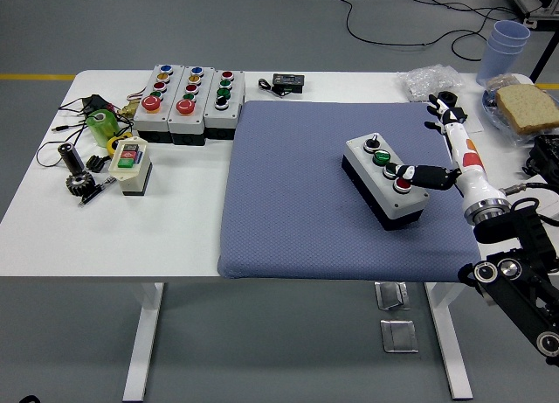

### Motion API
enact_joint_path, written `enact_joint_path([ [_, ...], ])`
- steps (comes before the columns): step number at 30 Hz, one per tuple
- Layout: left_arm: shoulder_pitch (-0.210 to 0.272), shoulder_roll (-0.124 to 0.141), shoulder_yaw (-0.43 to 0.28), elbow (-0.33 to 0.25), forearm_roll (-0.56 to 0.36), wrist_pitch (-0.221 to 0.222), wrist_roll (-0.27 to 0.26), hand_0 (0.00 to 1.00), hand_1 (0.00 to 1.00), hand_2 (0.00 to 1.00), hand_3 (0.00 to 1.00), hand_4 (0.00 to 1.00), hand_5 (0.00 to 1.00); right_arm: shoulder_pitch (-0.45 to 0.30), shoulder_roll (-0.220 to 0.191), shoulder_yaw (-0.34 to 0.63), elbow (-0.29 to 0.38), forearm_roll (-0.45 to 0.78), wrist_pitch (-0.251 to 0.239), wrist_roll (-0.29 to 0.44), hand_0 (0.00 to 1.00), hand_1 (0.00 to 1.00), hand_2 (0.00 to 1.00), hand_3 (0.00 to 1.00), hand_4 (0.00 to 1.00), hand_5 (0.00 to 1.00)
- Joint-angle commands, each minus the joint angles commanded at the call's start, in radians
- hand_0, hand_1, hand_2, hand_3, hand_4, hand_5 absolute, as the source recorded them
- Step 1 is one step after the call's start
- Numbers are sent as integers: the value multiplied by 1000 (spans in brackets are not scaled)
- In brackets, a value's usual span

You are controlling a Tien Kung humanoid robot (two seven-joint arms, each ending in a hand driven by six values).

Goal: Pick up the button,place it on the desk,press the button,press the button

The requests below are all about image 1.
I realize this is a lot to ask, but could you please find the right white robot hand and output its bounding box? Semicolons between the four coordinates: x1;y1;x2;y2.
386;92;504;211

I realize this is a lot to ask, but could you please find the metal floor outlet plate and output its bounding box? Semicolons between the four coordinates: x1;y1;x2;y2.
379;318;419;354
374;281;411;311

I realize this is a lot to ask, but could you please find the small black heat sink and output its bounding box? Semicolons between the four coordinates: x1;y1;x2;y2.
85;154;110;174

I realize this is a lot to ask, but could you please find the grey four-button control box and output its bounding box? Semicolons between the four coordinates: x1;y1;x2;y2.
341;133;430;233

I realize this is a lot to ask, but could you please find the black metal gear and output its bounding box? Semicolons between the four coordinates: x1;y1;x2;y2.
65;171;96;198

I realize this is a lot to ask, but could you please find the black cabled device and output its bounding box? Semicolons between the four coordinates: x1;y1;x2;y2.
521;134;559;184

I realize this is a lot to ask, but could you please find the green tape roll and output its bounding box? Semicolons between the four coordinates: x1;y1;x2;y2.
85;108;120;149

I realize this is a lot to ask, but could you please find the black pen tool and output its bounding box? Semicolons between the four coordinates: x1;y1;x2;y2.
77;175;118;208

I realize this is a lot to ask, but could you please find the white table leg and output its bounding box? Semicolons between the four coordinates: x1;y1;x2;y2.
121;282;166;402
424;282;474;400

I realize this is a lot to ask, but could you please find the five-button emergency stop box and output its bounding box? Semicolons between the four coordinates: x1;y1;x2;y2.
132;64;185;142
168;65;215;146

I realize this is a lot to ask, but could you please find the yellow tape roll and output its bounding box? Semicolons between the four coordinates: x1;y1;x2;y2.
106;131;134;154

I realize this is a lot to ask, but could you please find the stack of blue cups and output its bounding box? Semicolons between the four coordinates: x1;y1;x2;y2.
475;19;532;88

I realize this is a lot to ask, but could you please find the dark metal cylinder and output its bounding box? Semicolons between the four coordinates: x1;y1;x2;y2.
57;142;86;175

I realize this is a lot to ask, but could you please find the brown bread piece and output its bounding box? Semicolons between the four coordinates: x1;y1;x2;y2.
486;73;525;92

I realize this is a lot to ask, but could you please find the thin black wire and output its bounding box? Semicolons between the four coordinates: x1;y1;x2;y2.
35;97;132;168

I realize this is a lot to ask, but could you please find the four-button selector switch box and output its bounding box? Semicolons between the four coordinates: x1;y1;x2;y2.
203;68;246;141

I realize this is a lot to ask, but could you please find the clear plastic bag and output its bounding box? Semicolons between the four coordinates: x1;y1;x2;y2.
396;65;464;102

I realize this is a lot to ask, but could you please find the white bread slice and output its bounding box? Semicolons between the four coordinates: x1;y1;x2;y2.
494;84;559;135

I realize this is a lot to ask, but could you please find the white paper sheet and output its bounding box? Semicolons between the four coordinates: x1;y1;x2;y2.
410;97;485;134

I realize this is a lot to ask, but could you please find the black digital meter module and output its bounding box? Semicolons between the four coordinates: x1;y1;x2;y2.
271;73;307;94

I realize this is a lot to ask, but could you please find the black floor cable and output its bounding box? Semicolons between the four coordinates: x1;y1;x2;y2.
321;0;532;63

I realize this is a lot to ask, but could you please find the black meter cable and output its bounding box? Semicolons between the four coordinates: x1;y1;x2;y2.
257;78;285;99

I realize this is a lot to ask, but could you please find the white red-green switch box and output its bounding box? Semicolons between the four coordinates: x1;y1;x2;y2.
107;135;153;198

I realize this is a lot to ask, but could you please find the black power adapter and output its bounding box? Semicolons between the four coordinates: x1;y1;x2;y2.
82;94;115;115

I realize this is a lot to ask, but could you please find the blue-grey padded mat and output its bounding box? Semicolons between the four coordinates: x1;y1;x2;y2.
217;100;484;282

